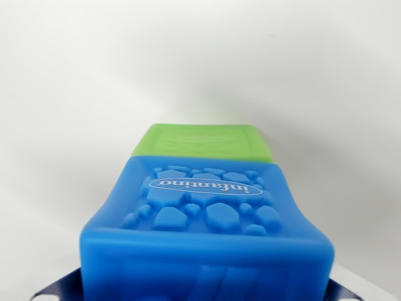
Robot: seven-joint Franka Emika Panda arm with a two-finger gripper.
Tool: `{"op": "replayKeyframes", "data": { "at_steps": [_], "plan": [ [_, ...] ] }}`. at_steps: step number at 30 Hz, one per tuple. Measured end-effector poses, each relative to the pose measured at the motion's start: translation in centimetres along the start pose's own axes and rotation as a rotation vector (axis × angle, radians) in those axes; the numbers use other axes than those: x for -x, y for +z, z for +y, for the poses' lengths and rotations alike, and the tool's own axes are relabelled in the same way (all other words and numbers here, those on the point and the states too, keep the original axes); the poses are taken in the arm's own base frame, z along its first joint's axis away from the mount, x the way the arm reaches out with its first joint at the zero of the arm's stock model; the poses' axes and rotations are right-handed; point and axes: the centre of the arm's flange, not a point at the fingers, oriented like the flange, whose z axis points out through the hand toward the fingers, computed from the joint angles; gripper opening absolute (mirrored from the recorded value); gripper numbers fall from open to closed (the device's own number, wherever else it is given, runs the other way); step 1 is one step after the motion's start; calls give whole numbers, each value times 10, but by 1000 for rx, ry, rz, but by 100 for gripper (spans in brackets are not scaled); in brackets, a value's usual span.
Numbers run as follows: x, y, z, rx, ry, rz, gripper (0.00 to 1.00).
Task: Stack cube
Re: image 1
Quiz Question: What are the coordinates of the green embossed soft cube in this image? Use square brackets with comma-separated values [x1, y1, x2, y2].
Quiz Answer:
[133, 122, 274, 164]

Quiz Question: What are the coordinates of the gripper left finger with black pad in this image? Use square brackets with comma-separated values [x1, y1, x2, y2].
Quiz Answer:
[29, 266, 84, 301]

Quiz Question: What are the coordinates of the blue embossed soft cube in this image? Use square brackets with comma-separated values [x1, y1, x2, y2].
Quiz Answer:
[78, 156, 336, 301]

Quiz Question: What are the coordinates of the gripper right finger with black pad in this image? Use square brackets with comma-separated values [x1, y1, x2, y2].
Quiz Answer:
[325, 266, 380, 301]

